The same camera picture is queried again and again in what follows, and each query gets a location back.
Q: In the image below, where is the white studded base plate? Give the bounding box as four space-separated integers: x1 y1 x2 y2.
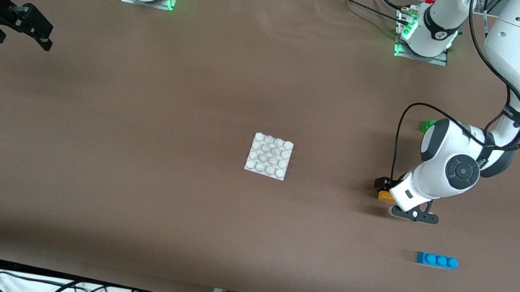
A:
243 131 295 182

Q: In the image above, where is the blue three-stud block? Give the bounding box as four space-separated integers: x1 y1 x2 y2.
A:
415 250 459 271

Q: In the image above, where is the brown table cover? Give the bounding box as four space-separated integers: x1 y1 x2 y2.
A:
0 0 520 292

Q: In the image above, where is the green two-stud block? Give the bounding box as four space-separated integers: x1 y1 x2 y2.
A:
419 118 437 135

